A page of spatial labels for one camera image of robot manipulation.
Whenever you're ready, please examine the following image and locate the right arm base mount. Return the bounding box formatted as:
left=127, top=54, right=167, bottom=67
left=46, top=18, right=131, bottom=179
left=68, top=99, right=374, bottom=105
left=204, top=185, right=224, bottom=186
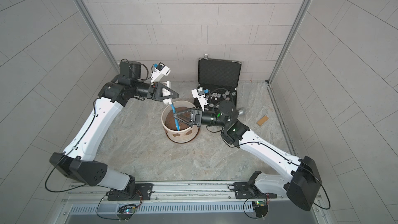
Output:
left=228, top=171, right=277, bottom=199

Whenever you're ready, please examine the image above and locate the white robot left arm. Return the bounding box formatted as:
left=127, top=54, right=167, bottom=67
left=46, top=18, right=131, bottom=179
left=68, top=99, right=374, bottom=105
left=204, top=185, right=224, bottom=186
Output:
left=50, top=59, right=179, bottom=198

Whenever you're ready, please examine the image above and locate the white ceramic pot with mud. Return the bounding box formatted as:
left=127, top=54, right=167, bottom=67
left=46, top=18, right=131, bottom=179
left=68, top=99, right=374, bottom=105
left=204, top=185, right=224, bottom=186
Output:
left=161, top=101, right=199, bottom=144

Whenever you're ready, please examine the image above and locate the blue handled scrub brush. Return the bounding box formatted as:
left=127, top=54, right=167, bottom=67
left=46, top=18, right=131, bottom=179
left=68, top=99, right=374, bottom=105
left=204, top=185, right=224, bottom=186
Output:
left=162, top=81, right=180, bottom=131

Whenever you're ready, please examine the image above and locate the right circuit board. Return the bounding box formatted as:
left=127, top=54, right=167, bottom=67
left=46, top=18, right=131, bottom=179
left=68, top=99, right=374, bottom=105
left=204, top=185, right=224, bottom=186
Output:
left=252, top=201, right=269, bottom=218

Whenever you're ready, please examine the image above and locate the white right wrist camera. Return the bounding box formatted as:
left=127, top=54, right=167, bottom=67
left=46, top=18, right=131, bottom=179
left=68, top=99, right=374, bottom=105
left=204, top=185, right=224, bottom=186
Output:
left=191, top=87, right=209, bottom=111

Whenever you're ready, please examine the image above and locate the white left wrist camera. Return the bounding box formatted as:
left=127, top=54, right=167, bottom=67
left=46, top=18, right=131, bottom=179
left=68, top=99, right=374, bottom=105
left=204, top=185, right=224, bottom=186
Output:
left=151, top=63, right=170, bottom=83

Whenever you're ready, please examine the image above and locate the left circuit board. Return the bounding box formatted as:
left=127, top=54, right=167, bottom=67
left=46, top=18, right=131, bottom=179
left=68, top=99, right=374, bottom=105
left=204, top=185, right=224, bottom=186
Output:
left=116, top=204, right=137, bottom=221

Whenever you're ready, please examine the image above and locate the tan wooden block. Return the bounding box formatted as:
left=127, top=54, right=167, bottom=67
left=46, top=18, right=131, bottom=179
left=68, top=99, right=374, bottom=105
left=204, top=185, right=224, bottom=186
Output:
left=257, top=116, right=269, bottom=126

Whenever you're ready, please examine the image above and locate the circuit board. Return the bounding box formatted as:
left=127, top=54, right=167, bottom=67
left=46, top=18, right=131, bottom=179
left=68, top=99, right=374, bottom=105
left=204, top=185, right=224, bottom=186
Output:
left=252, top=201, right=269, bottom=218
left=116, top=204, right=137, bottom=221

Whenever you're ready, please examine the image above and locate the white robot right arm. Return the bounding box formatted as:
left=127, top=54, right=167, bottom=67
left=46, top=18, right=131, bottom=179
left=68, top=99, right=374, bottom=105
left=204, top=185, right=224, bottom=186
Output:
left=174, top=101, right=322, bottom=211

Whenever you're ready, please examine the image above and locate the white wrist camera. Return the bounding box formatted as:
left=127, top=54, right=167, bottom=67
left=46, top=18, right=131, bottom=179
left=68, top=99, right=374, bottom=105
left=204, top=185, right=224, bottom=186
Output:
left=151, top=63, right=170, bottom=83
left=191, top=87, right=209, bottom=111

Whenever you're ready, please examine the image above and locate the black poker chip case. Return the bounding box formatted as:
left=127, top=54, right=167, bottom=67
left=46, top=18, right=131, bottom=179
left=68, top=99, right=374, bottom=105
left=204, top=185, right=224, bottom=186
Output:
left=198, top=58, right=241, bottom=111

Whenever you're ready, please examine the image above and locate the aluminium front rail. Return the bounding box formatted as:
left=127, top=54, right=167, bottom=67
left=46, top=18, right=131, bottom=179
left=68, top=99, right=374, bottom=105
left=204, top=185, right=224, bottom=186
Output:
left=60, top=180, right=321, bottom=206

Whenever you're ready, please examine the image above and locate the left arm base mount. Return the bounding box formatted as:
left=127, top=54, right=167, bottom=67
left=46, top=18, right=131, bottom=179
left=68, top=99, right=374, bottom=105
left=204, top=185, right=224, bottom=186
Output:
left=106, top=176, right=154, bottom=201

